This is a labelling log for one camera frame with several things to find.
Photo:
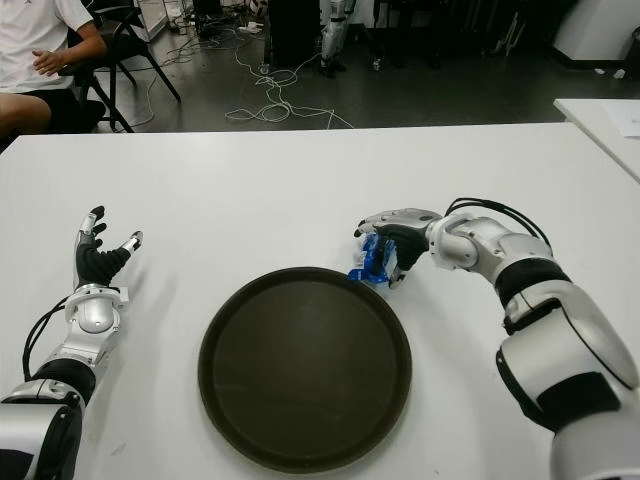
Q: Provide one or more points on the seated person in white shirt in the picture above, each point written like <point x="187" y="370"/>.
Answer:
<point x="30" y="30"/>

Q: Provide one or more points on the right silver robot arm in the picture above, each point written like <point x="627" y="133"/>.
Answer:
<point x="540" y="310"/>

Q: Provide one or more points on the black cabinet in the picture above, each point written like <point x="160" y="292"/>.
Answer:
<point x="295" y="30"/>

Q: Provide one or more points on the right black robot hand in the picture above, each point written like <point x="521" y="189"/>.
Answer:
<point x="410" y="240"/>

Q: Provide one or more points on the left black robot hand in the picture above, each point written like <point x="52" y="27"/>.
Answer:
<point x="92" y="260"/>

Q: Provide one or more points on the black folding chair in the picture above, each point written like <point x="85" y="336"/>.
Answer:
<point x="125" y="35"/>

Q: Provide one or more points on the small white floor object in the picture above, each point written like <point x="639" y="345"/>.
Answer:
<point x="377" y="64"/>

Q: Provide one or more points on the white board panel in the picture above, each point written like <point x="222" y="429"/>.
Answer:
<point x="150" y="17"/>

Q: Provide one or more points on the white side table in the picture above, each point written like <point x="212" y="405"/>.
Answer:
<point x="595" y="125"/>

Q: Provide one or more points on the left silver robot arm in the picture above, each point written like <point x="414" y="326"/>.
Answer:
<point x="90" y="315"/>

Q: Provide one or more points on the blue Oreo packet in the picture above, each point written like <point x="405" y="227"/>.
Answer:
<point x="372" y="260"/>

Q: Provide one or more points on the white machine housing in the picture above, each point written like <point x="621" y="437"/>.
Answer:
<point x="595" y="30"/>

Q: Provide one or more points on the white paper sheet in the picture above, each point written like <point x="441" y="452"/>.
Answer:
<point x="627" y="122"/>

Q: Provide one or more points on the round dark brown tray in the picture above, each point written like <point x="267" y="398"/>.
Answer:
<point x="305" y="370"/>

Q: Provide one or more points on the white power strip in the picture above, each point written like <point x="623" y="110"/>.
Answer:
<point x="251" y="27"/>

